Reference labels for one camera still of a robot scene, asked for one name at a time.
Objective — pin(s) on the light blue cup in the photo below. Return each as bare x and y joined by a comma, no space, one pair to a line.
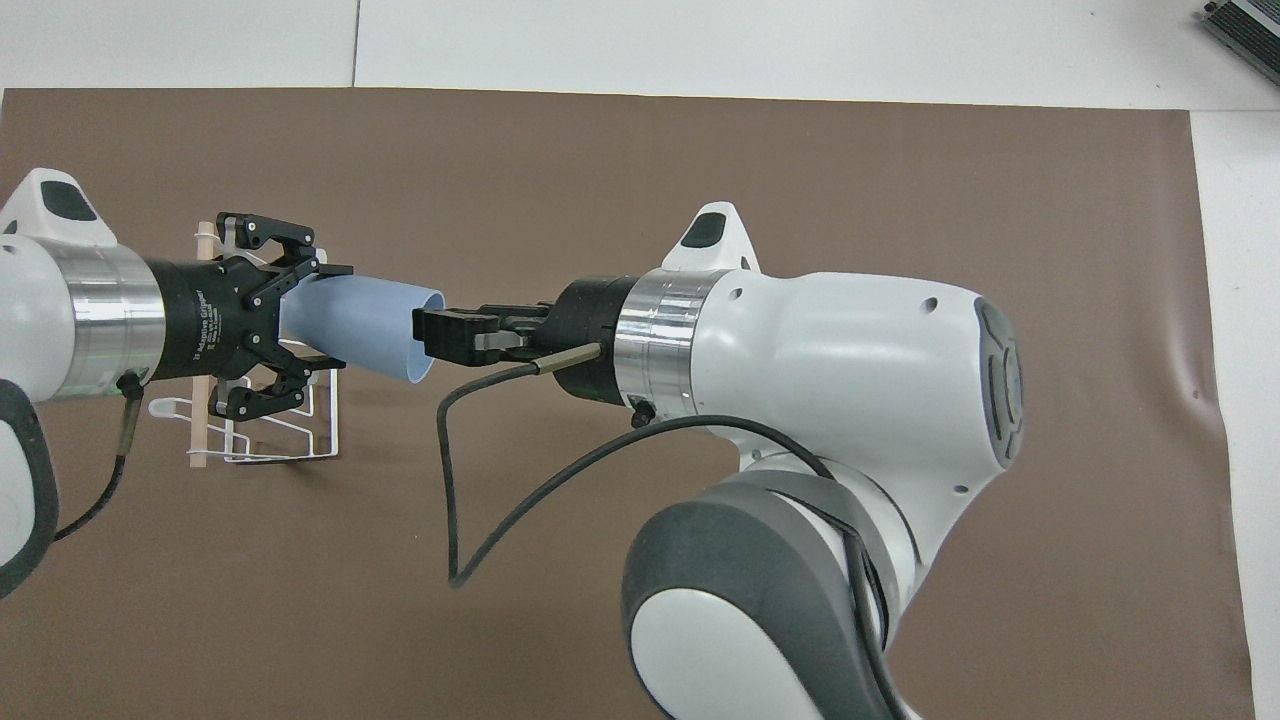
360,325

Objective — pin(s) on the grey ribbed metal box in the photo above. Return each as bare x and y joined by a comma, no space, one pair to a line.
1248,25

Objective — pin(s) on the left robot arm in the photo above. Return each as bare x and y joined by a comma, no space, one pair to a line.
35,310

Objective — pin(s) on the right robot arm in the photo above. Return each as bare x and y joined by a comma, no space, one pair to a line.
840,370

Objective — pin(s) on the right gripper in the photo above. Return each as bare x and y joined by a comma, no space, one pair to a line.
585,325

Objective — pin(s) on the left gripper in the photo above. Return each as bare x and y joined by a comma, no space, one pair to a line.
190,320

